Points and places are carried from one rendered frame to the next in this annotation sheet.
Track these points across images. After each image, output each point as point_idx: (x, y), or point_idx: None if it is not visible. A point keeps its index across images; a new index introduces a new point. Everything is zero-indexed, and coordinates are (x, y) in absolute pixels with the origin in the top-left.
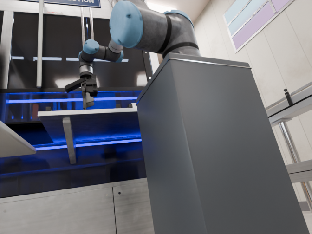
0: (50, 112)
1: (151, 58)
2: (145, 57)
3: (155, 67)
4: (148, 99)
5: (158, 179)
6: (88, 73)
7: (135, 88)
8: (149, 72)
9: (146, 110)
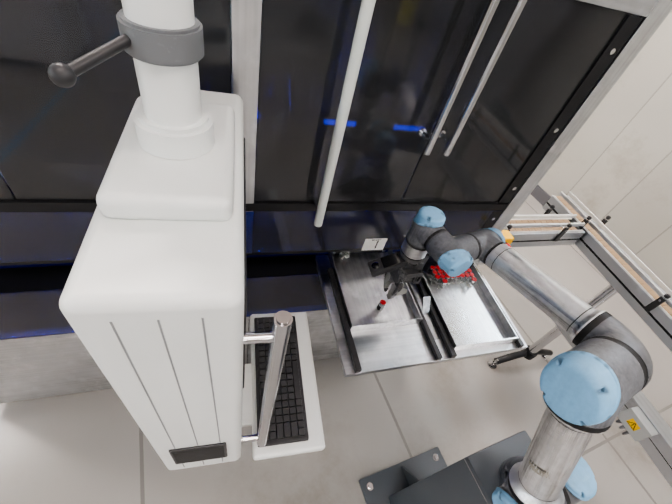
0: (360, 373)
1: (552, 147)
2: (543, 143)
3: (543, 168)
4: (479, 498)
5: (444, 500)
6: (419, 261)
7: (474, 207)
8: (523, 176)
9: (470, 489)
